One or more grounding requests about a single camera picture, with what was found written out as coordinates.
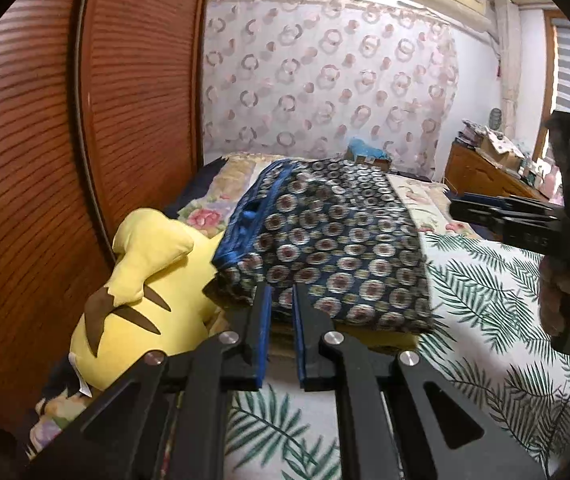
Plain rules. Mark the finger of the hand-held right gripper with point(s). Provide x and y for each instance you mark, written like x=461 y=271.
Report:
x=500 y=220
x=515 y=204

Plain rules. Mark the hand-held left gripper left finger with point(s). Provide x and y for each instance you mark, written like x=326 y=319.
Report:
x=264 y=332

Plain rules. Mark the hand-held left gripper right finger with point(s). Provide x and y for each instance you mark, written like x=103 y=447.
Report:
x=299 y=335

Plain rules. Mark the navy circle-print satin robe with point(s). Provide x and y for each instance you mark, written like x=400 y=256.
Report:
x=340 y=250

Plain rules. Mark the person's right hand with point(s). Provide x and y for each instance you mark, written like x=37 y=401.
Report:
x=550 y=300

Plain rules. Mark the pink container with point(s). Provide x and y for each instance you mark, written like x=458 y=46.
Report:
x=551 y=177

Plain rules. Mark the wooden sideboard cabinet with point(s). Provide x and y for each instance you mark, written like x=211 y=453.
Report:
x=470 y=170

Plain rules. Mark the mustard yellow folded cloth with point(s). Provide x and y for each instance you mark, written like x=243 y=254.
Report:
x=375 y=340

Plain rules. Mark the pile of patterned cloths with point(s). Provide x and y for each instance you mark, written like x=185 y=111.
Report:
x=471 y=132

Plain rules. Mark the grey oval object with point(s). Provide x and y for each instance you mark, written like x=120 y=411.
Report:
x=495 y=120

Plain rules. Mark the white green leaf-print sheet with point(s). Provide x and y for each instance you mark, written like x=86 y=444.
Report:
x=465 y=310

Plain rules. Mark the cream floral blanket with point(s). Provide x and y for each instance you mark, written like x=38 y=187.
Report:
x=205 y=217

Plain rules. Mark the small brown box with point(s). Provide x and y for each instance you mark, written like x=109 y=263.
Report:
x=380 y=164

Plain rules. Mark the yellow plush toy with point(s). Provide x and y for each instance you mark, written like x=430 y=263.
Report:
x=130 y=285

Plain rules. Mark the white tied window curtain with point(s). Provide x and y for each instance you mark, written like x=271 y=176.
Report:
x=507 y=60

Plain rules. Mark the crumpled blue cloth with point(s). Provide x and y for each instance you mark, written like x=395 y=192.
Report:
x=367 y=149

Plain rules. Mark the navy blue bedding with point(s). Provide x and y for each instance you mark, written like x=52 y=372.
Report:
x=200 y=180

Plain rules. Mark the brown louvered wooden wardrobe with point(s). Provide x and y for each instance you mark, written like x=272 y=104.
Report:
x=130 y=85

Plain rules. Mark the wooden window frame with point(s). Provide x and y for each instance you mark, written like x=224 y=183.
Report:
x=550 y=60

